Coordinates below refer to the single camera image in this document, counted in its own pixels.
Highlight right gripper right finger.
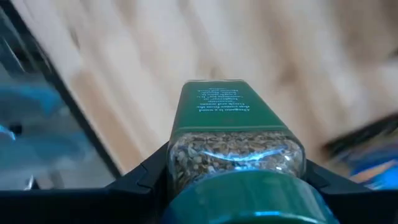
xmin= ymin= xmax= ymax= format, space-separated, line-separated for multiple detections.
xmin=303 ymin=159 xmax=398 ymax=224

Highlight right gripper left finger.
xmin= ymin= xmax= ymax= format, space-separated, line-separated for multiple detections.
xmin=0 ymin=141 xmax=171 ymax=224

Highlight green-lid spice jar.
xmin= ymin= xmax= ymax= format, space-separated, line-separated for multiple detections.
xmin=160 ymin=79 xmax=341 ymax=224

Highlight long blue printed box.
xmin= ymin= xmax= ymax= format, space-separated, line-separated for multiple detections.
xmin=348 ymin=146 xmax=398 ymax=191

